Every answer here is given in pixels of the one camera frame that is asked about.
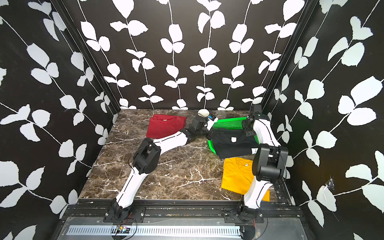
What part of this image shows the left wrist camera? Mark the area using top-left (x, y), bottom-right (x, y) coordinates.
top-left (207, 114), bottom-right (218, 124)

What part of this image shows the green mug white inside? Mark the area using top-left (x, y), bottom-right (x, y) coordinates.
top-left (198, 109), bottom-right (210, 118)

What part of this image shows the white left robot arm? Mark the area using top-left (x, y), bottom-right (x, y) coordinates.
top-left (107, 116), bottom-right (217, 222)

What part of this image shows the red t-shirt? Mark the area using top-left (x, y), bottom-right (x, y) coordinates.
top-left (146, 114), bottom-right (187, 139)

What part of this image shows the yellow t-shirt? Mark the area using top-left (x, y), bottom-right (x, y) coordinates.
top-left (221, 157), bottom-right (254, 201)

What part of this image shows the small electronics board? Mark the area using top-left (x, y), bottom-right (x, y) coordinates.
top-left (114, 226), bottom-right (131, 235)

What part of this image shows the black t-shirt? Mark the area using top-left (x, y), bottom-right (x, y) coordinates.
top-left (212, 129), bottom-right (260, 159)

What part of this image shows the white perforated cable tray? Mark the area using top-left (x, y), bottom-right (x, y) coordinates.
top-left (65, 225), bottom-right (241, 238)

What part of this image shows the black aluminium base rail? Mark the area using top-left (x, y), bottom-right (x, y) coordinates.
top-left (63, 199), bottom-right (305, 225)

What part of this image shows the green plastic laundry basket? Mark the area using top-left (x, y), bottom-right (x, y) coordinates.
top-left (208, 117), bottom-right (260, 155)

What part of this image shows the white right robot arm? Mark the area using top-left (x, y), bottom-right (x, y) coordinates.
top-left (239, 104), bottom-right (289, 222)

